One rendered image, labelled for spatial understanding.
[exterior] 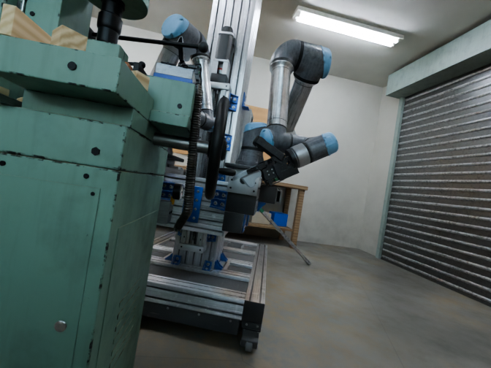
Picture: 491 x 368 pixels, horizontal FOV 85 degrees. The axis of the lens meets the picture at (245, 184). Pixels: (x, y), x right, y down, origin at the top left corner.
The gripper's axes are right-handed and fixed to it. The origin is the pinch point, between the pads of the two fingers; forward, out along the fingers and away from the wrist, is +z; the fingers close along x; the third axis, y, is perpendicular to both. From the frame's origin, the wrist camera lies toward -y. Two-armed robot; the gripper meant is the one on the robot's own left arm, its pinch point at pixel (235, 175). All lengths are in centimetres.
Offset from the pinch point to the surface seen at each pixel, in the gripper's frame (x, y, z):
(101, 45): -14, -45, 20
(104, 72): -40.0, -25.0, 16.3
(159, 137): -12.3, -17.7, 15.8
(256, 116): 320, -66, -87
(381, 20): 186, -90, -220
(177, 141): -12.4, -15.0, 11.7
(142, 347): 25, 51, 61
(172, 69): -15.7, -32.0, 5.6
